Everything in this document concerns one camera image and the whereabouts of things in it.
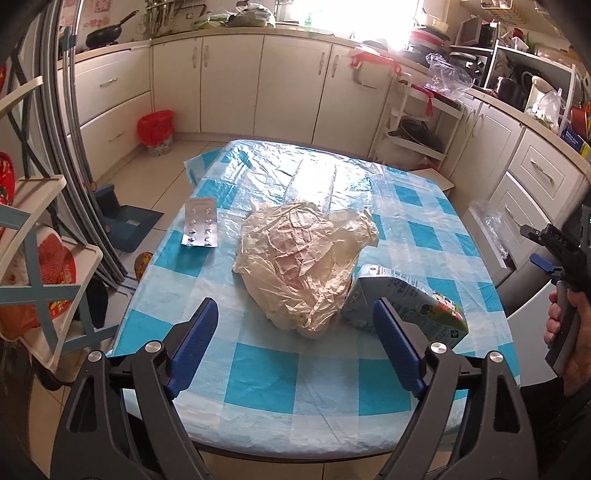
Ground white plastic bag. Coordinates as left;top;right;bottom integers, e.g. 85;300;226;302
232;201;379;338

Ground white blue shelf rack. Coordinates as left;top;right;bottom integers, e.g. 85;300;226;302
1;51;117;391

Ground light blue milk carton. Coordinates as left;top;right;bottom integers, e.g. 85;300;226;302
341;264;469;347

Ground colourful slipper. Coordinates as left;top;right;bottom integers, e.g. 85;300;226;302
133;252;153;282

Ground blue checkered plastic tablecloth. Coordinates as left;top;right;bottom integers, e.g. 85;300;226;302
114;140;518;460

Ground white trolley rack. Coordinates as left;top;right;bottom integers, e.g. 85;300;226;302
369;72;468;171

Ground clear plastic bag on trolley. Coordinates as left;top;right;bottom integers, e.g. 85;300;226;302
425;53;473;100

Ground red lined trash bin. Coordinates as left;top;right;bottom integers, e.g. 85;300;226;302
137;110;174;156

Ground white kitchen cabinets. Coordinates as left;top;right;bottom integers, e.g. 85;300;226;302
57;31;590;267

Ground clear bag in drawer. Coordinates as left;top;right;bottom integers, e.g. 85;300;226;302
470;200;513;266

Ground person's right hand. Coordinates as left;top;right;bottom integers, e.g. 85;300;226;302
543;287;591;397

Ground blue dustpan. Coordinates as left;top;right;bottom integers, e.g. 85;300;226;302
94;184;162;253

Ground black frying pan on counter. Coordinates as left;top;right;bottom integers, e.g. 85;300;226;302
85;10;139;49

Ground silver pill blister pack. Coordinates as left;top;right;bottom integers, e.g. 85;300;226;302
181;197;218;248

